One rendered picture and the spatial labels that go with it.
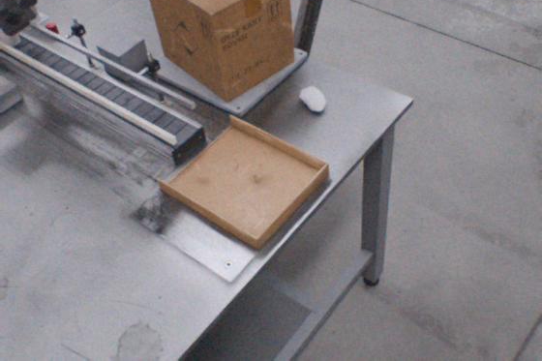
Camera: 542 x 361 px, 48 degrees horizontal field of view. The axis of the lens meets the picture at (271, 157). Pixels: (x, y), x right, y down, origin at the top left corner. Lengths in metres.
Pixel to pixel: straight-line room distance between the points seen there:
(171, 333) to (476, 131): 1.86
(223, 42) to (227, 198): 0.38
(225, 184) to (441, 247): 1.13
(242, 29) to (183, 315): 0.69
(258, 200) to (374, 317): 0.90
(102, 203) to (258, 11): 0.59
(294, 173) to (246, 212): 0.15
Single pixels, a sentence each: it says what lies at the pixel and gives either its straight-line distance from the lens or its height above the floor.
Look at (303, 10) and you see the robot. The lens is 2.24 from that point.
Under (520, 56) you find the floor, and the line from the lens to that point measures 3.21.
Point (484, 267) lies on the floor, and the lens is 2.32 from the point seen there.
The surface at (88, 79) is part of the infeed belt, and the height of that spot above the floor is 0.88.
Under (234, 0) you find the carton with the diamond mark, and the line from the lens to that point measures 1.47.
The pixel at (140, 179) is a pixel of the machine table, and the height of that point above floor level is 0.83.
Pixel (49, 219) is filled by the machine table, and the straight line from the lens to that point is 1.49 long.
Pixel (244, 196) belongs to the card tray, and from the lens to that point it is 1.39.
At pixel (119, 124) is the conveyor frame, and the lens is 1.58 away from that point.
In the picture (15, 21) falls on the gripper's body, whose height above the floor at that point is 1.01.
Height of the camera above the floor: 1.88
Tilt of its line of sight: 46 degrees down
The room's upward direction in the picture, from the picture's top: 7 degrees counter-clockwise
